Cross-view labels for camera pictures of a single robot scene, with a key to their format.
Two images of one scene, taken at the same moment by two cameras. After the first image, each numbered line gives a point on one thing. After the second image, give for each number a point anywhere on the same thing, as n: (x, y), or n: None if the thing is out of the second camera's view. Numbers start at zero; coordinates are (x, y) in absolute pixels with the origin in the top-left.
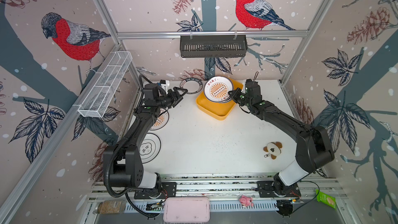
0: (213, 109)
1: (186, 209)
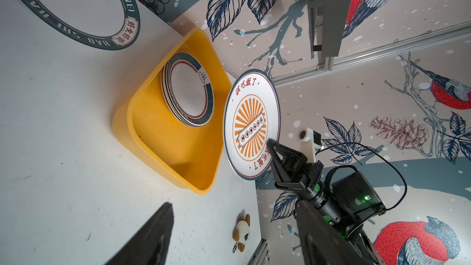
0: (191, 157)
1: None
